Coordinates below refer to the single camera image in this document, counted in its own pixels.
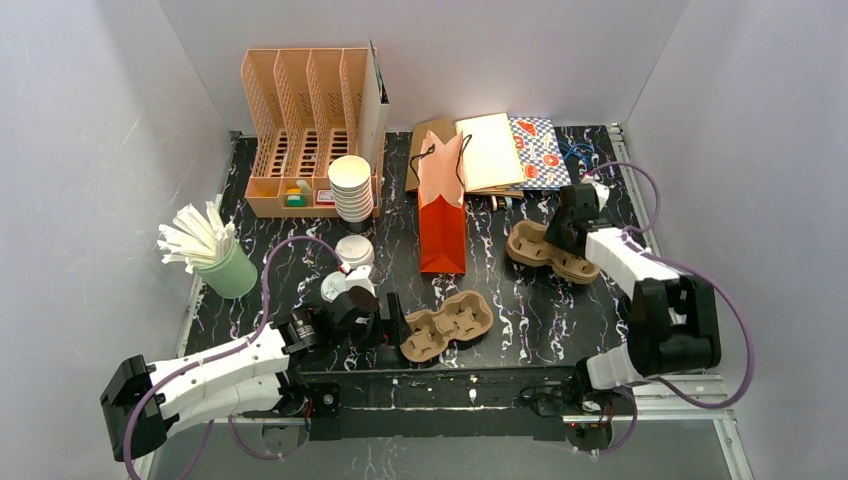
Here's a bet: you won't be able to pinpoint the single brown pulp cup carrier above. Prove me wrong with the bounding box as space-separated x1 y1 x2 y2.
400 290 494 363

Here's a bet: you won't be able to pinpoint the orange paper bag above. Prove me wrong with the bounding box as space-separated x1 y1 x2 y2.
415 132 468 275

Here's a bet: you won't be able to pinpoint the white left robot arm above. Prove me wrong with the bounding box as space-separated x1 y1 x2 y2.
100 286 403 462

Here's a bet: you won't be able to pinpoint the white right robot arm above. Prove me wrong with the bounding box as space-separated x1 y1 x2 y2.
544 184 722 394

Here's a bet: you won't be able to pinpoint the blue checkered paper bag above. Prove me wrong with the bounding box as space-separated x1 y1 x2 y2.
508 117 571 191

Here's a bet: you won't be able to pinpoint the blue rubber bands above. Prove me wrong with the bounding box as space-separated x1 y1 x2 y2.
558 141 595 169

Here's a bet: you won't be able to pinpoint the white lid stack upper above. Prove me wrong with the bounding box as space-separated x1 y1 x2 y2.
335 235 375 268

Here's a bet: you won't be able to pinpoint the cream paper bag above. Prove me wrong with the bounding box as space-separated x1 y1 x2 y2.
455 113 526 192

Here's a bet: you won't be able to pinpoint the red white staple box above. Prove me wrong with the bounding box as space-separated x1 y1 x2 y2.
315 190 335 206

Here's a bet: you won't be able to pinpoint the green paper cup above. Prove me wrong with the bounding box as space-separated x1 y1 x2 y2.
194 240 259 299

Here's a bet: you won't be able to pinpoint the green stamp box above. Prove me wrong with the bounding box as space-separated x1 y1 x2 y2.
285 193 308 208

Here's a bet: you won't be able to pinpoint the translucent white bottle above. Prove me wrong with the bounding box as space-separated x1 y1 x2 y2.
296 178 313 196

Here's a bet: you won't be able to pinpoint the stack of white paper cups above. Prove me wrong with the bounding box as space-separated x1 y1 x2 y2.
328 155 375 234

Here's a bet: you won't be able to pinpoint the white wrapped straws bundle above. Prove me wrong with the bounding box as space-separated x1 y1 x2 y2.
156 201 236 273

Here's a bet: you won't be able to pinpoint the pink desk organizer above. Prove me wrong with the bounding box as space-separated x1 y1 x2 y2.
241 45 390 218

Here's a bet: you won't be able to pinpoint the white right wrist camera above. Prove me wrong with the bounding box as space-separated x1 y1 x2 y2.
592 182 610 210

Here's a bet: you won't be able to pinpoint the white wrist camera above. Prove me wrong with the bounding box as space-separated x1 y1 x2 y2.
592 182 610 210
344 264 377 297

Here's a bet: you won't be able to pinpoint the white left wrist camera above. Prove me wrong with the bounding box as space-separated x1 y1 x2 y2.
344 264 377 297

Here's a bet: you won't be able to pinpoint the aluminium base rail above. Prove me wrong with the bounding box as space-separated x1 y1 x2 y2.
142 377 737 425

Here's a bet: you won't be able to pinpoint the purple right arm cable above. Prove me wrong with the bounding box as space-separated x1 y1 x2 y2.
569 162 757 458

